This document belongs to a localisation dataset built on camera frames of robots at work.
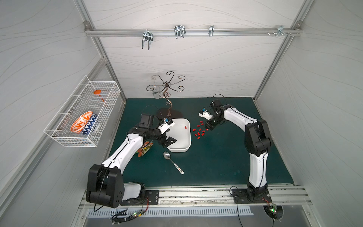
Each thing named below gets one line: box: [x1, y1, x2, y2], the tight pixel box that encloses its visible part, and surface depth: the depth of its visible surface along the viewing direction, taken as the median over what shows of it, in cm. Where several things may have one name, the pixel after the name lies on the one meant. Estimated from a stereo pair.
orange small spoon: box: [93, 89, 105, 103], surface depth 80 cm
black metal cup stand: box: [146, 70, 186, 117], surface depth 90 cm
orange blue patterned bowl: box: [70, 110, 98, 135], surface depth 62 cm
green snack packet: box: [135, 140, 155, 158], surface depth 87 cm
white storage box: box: [166, 118, 192, 153], surface depth 98 cm
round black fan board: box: [262, 204, 284, 221], surface depth 73 cm
